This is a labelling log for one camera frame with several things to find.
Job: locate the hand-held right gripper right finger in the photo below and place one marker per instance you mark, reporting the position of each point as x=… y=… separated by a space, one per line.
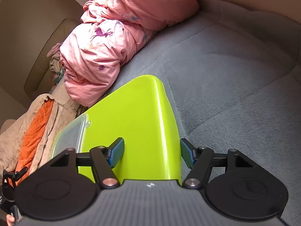
x=187 y=153

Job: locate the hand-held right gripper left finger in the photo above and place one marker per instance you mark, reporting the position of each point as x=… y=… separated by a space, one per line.
x=117 y=151

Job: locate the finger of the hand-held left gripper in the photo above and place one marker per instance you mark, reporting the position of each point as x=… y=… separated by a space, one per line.
x=14 y=175

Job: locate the green lid with clear window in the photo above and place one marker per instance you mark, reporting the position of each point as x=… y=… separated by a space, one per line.
x=141 y=122

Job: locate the person's left hand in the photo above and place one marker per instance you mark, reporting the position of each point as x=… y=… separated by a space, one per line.
x=10 y=219

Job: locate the orange and beige blanket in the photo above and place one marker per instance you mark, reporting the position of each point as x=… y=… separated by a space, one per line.
x=35 y=131

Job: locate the grey plush bed blanket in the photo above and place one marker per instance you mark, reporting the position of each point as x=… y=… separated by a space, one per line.
x=235 y=87

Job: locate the pink printed quilt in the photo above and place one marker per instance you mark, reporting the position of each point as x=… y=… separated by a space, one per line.
x=105 y=51

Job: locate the crumpled patterned cloth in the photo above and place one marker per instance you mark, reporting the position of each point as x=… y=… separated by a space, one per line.
x=56 y=68

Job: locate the beige padded headboard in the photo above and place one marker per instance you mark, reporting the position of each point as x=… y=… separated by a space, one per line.
x=47 y=58

